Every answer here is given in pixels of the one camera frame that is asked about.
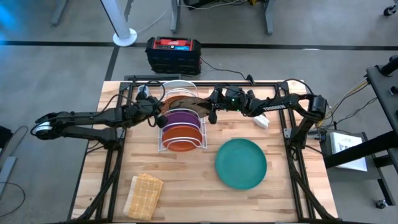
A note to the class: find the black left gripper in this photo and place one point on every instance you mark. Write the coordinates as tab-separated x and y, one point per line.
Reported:
146	109

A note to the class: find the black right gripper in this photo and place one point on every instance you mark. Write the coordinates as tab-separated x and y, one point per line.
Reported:
231	99

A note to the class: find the purple plate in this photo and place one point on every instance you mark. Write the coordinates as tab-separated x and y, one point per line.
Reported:
182	119

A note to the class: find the patterned plate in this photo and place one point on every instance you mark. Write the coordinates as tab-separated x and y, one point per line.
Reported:
186	104

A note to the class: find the plain orange plate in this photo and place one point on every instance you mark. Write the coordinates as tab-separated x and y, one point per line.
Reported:
182	132

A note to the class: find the green plate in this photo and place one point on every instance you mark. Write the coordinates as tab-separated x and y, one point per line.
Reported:
241	165

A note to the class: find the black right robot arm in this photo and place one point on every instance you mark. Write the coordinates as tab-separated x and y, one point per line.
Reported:
280	105

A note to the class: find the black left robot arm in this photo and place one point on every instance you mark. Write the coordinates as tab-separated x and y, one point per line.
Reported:
87	118

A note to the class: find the small grey cup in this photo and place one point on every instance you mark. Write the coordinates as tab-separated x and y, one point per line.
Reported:
144	88

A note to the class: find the black bar behind table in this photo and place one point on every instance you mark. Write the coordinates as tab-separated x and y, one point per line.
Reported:
155	77

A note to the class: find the red and black power station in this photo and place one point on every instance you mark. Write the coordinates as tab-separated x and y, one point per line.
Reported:
172	62

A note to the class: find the white tower fan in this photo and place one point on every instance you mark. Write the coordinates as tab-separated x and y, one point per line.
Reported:
124	39

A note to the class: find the grey desk leg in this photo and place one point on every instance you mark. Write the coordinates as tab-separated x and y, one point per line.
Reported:
59	12
175	18
269	18
129	9

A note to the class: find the yellow checked cloth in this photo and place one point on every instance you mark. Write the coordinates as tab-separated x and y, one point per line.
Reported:
143	197

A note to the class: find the white paper booklet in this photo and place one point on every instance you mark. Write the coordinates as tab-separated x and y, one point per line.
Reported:
345	146

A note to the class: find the grey box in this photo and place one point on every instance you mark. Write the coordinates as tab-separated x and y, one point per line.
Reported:
351	176

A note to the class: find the black equipment cart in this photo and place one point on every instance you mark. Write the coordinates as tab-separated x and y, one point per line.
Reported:
382	90

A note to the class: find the black caster wheel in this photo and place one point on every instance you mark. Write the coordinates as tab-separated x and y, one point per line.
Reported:
381	204
389	11

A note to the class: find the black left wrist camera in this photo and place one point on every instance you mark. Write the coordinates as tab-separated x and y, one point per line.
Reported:
161	121

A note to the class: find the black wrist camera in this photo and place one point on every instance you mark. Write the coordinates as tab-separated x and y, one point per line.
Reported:
161	121
213	119

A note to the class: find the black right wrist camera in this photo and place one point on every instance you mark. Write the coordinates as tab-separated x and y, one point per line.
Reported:
213	119

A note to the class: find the black aluminium table frame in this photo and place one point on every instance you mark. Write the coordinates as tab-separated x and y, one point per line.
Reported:
124	86

